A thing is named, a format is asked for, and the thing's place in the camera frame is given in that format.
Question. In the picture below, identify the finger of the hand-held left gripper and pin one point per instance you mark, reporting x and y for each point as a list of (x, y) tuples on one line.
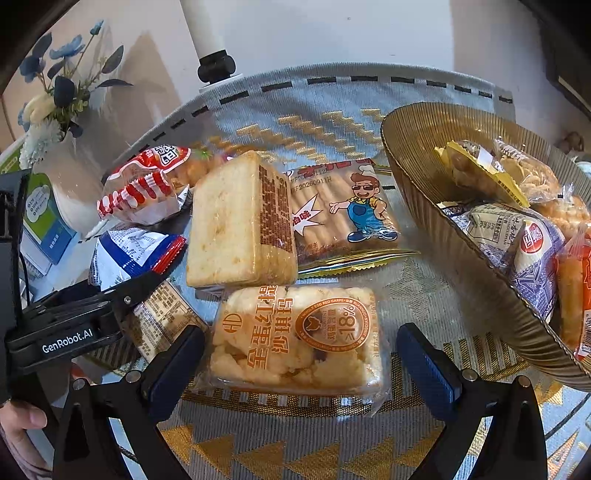
[(138, 288)]

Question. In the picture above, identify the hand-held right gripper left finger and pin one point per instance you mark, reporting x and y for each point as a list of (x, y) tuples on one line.
[(178, 364)]

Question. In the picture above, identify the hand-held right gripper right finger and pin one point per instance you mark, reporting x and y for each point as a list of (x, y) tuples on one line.
[(425, 369)]

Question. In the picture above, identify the clear brown print cracker packet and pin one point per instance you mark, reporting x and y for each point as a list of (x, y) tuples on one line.
[(166, 318)]

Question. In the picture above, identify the orange label sachima packet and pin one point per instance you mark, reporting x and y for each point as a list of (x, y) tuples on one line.
[(286, 337)]

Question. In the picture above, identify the amber ribbed glass bowl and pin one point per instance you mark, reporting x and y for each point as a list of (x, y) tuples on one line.
[(443, 240)]

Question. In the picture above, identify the cartoon print biscuit packet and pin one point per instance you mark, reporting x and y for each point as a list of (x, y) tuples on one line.
[(360, 207)]

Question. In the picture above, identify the person's left hand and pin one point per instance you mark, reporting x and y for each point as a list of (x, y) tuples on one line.
[(18, 420)]

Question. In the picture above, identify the blue white snack packet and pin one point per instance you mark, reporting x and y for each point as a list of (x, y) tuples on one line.
[(129, 254)]

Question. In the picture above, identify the red striped snack packet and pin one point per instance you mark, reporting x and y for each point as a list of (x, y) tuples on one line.
[(138, 184)]

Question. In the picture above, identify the white ceramic vase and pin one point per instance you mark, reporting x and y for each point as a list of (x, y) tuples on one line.
[(78, 194)]

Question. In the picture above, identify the clear toast slice packet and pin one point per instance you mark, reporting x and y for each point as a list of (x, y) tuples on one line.
[(231, 221)]

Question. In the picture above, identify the green white book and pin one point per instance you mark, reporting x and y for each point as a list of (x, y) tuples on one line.
[(46, 221)]

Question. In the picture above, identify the purple patterned snack packet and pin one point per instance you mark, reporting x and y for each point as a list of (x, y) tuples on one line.
[(531, 286)]

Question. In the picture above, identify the orange red snack packet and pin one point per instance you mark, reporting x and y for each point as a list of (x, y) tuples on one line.
[(577, 295)]

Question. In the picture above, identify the yellow brown snack packet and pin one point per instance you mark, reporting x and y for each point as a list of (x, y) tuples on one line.
[(466, 170)]

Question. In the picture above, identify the blue white artificial flowers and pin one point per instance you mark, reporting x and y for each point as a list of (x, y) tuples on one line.
[(60, 92)]

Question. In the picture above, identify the white desk lamp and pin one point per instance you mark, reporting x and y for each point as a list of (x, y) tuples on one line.
[(214, 67)]

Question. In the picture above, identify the patterned woven tablecloth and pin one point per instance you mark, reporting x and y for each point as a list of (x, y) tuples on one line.
[(323, 120)]

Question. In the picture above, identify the white round object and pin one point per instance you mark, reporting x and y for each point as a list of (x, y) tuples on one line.
[(584, 167)]

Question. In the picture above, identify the small brown figurine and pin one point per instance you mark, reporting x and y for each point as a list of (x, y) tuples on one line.
[(570, 143)]

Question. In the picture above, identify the dark flat screen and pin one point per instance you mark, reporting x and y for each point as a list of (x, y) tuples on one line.
[(568, 55)]

